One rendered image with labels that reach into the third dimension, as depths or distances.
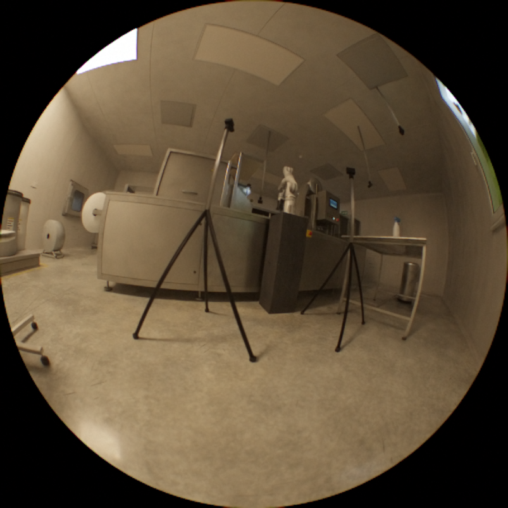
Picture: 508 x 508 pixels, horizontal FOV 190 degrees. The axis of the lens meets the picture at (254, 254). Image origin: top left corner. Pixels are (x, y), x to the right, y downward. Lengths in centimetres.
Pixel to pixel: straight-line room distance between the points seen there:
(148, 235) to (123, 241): 23
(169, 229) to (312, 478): 143
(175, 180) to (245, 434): 164
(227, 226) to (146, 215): 66
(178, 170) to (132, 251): 82
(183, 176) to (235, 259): 91
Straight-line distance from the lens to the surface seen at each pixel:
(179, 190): 147
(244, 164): 176
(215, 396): 58
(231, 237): 126
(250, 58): 236
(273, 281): 116
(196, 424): 53
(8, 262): 225
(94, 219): 181
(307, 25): 223
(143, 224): 126
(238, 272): 130
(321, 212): 206
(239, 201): 160
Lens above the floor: 48
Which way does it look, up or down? 1 degrees down
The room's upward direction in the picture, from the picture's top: 8 degrees clockwise
